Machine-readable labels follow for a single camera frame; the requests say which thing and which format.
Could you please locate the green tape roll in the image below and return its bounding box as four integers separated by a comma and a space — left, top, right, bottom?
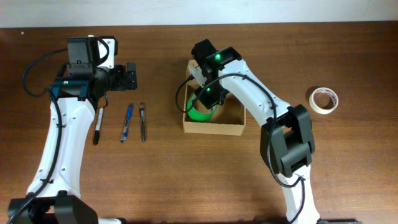
186, 92, 218, 122

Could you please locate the brown cardboard box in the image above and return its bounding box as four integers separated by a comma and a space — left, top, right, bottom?
182, 60, 246, 136

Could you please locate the black and white marker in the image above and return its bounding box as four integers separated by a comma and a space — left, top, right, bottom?
93, 108, 104, 146

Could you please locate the cream masking tape roll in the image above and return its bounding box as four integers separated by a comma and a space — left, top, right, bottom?
308, 87, 339, 114

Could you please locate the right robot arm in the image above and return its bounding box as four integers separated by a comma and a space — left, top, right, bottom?
191, 39, 320, 223

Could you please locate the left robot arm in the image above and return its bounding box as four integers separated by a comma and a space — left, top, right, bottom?
8, 63, 137, 223

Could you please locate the black ballpoint pen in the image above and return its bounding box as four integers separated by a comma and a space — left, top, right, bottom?
139, 103, 146, 142

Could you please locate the blue ballpoint pen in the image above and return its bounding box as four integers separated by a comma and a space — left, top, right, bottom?
121, 103, 133, 143

